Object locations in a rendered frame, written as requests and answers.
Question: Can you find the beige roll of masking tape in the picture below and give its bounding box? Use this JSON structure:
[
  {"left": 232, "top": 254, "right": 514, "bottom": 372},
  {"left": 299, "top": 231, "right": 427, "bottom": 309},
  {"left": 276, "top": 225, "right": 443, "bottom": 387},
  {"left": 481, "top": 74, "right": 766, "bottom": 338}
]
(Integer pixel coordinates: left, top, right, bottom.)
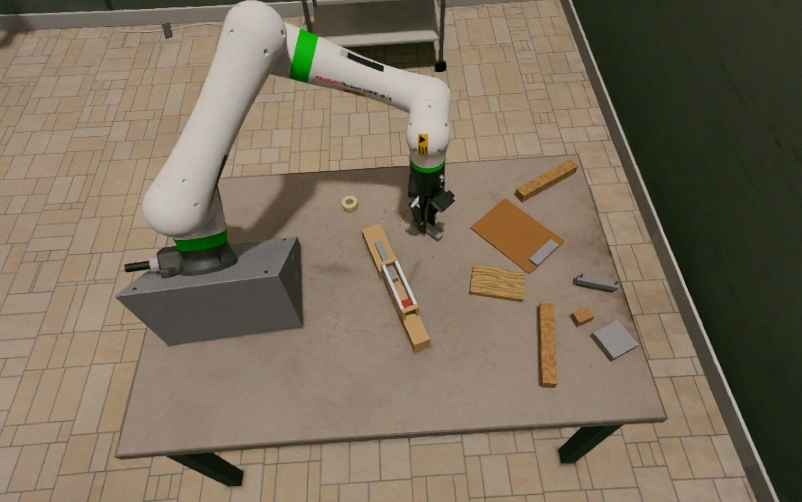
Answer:
[{"left": 342, "top": 196, "right": 358, "bottom": 212}]

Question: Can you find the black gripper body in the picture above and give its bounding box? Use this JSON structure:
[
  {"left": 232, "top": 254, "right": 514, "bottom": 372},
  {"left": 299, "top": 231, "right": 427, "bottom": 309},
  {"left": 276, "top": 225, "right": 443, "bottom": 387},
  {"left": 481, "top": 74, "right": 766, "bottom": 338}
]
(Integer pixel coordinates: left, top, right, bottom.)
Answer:
[{"left": 414, "top": 181, "right": 441, "bottom": 203}]

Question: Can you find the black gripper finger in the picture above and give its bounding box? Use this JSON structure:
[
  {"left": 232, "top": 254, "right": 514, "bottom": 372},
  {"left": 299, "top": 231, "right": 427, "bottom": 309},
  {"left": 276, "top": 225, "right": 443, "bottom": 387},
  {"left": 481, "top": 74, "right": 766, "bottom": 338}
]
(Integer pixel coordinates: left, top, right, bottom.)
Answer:
[
  {"left": 427, "top": 180, "right": 445, "bottom": 226},
  {"left": 409, "top": 196, "right": 431, "bottom": 234}
]

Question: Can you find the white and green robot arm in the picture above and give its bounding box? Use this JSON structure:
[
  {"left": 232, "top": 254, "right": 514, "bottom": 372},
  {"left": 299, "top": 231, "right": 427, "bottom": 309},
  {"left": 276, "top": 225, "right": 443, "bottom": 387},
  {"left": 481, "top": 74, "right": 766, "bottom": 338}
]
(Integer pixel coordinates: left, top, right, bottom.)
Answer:
[{"left": 124, "top": 0, "right": 451, "bottom": 278}]

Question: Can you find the long wooden stick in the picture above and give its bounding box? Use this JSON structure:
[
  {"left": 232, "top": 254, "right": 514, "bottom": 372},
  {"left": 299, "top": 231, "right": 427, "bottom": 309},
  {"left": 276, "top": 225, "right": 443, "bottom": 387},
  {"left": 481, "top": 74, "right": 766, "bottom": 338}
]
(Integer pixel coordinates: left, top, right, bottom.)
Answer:
[
  {"left": 515, "top": 159, "right": 578, "bottom": 203},
  {"left": 538, "top": 303, "right": 557, "bottom": 389}
]

